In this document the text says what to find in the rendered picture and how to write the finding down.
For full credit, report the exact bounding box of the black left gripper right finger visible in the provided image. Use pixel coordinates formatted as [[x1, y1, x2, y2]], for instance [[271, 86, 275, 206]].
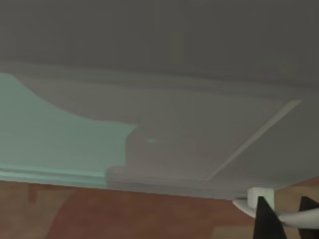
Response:
[[298, 196, 319, 239]]

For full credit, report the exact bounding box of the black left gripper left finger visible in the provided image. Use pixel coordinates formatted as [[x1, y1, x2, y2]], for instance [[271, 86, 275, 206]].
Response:
[[253, 196, 287, 239]]

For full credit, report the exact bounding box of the grey cabinet panel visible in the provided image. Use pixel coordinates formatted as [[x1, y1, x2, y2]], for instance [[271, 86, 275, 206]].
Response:
[[0, 58, 319, 229]]

